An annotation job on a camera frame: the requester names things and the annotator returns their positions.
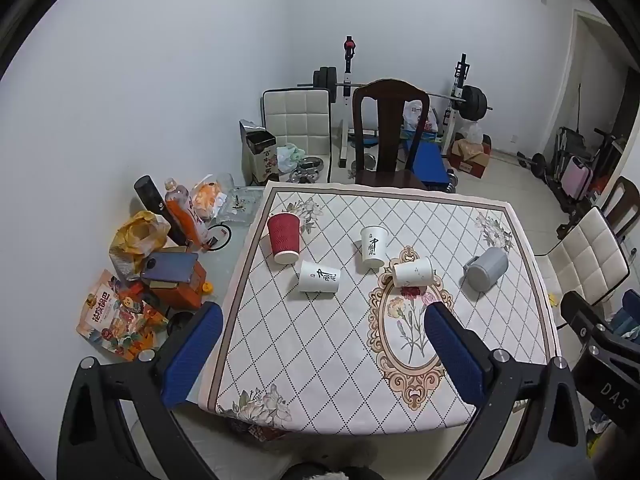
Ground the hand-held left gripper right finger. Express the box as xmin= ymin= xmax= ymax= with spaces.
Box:
xmin=424 ymin=301 xmax=587 ymax=480

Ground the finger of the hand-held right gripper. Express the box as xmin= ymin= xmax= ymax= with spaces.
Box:
xmin=560 ymin=290 xmax=615 ymax=342

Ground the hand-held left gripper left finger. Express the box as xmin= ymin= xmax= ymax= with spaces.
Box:
xmin=56 ymin=301 xmax=224 ymax=480

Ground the white paper cup large print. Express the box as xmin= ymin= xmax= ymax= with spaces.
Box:
xmin=360 ymin=225 xmax=389 ymax=269

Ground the red ribbed paper cup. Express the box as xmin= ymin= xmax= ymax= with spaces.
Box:
xmin=267 ymin=212 xmax=302 ymax=265

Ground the white padded chair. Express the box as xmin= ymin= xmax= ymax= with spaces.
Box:
xmin=535 ymin=206 xmax=632 ymax=311
xmin=261 ymin=87 xmax=333 ymax=184

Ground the orange box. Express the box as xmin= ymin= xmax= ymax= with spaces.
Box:
xmin=145 ymin=262 xmax=208 ymax=311

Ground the colourful snack packet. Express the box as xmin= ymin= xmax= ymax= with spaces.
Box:
xmin=76 ymin=269 xmax=169 ymax=361

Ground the grey mug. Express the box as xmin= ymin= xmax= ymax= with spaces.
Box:
xmin=462 ymin=246 xmax=509 ymax=292

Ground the blue phone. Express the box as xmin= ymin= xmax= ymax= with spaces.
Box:
xmin=141 ymin=251 xmax=200 ymax=284

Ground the floral diamond pattern tablecloth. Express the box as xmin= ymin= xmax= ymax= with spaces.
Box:
xmin=197 ymin=180 xmax=561 ymax=436

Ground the dark wooden chair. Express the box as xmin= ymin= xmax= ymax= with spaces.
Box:
xmin=597 ymin=176 xmax=640 ymax=241
xmin=351 ymin=79 xmax=432 ymax=191

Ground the pink suitcase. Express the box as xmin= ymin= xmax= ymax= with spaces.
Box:
xmin=565 ymin=156 xmax=594 ymax=199

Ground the yellow plastic bag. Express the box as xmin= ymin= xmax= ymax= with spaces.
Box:
xmin=110 ymin=211 xmax=171 ymax=281

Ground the orange drink bottle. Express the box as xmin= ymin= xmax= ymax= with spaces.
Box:
xmin=164 ymin=177 xmax=209 ymax=249

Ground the black dumbbell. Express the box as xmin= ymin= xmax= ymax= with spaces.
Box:
xmin=517 ymin=151 xmax=549 ymax=179

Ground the glass ashtray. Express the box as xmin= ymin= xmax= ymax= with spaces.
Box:
xmin=217 ymin=186 xmax=266 ymax=224

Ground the bag of oranges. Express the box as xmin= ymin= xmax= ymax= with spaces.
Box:
xmin=190 ymin=172 xmax=236 ymax=222

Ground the black thermos bottle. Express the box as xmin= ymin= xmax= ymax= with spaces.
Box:
xmin=133 ymin=175 xmax=189 ymax=249

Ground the cardboard box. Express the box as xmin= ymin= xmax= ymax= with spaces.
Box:
xmin=447 ymin=135 xmax=493 ymax=179

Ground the blue bench pad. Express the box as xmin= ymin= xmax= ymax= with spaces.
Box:
xmin=404 ymin=130 xmax=448 ymax=187

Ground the barbell with black plates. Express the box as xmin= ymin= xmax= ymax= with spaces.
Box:
xmin=297 ymin=66 xmax=494 ymax=122

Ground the white red plastic bag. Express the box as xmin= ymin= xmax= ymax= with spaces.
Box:
xmin=402 ymin=100 xmax=441 ymax=133

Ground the white squat rack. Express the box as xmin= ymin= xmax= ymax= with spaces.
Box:
xmin=334 ymin=36 xmax=473 ymax=169

